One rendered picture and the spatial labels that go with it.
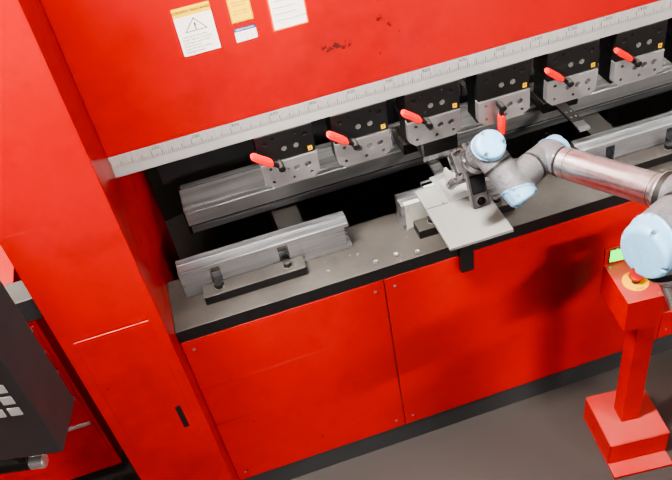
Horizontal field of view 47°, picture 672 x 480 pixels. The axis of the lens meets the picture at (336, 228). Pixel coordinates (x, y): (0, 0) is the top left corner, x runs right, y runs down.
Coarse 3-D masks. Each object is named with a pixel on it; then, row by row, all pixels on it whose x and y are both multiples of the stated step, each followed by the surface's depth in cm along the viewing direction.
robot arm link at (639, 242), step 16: (656, 208) 155; (640, 224) 152; (656, 224) 151; (624, 240) 156; (640, 240) 153; (656, 240) 150; (624, 256) 158; (640, 256) 154; (656, 256) 151; (640, 272) 156; (656, 272) 153
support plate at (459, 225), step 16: (416, 192) 223; (432, 192) 222; (432, 208) 217; (448, 208) 216; (464, 208) 215; (480, 208) 214; (496, 208) 213; (448, 224) 211; (464, 224) 210; (480, 224) 209; (496, 224) 208; (448, 240) 206; (464, 240) 205; (480, 240) 205
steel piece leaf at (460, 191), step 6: (438, 180) 225; (444, 180) 225; (438, 186) 223; (444, 186) 223; (456, 186) 222; (462, 186) 221; (444, 192) 221; (450, 192) 220; (456, 192) 220; (462, 192) 217; (450, 198) 216; (456, 198) 217
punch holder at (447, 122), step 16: (400, 96) 203; (416, 96) 200; (432, 96) 202; (448, 96) 203; (416, 112) 203; (432, 112) 205; (448, 112) 206; (400, 128) 215; (416, 128) 206; (432, 128) 208; (448, 128) 209; (416, 144) 209
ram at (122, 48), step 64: (64, 0) 161; (128, 0) 165; (192, 0) 168; (256, 0) 172; (320, 0) 177; (384, 0) 181; (448, 0) 186; (512, 0) 191; (576, 0) 196; (640, 0) 201; (128, 64) 173; (192, 64) 178; (256, 64) 182; (320, 64) 187; (384, 64) 192; (128, 128) 183; (192, 128) 188; (256, 128) 193
